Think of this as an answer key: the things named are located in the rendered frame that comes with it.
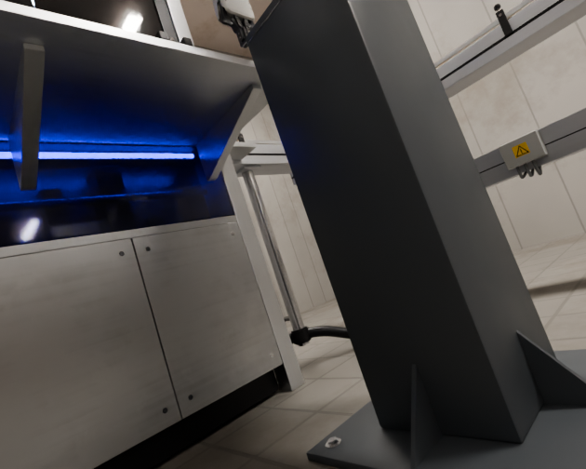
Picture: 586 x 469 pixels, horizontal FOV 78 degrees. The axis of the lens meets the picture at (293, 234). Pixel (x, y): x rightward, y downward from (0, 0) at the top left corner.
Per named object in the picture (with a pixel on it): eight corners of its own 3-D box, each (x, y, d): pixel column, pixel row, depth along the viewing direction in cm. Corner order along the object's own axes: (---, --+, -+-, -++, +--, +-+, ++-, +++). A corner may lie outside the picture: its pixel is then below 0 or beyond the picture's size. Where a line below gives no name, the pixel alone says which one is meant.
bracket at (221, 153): (206, 180, 118) (195, 145, 120) (214, 180, 121) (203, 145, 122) (267, 127, 94) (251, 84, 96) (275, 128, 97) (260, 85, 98)
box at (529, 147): (507, 169, 127) (498, 147, 128) (512, 169, 131) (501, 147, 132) (546, 154, 119) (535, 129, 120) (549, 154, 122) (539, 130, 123)
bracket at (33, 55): (19, 191, 84) (7, 140, 85) (35, 190, 86) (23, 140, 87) (40, 110, 60) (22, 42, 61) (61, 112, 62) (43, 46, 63)
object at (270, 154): (216, 162, 135) (204, 125, 137) (197, 179, 146) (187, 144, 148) (330, 161, 183) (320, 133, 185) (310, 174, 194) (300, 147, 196)
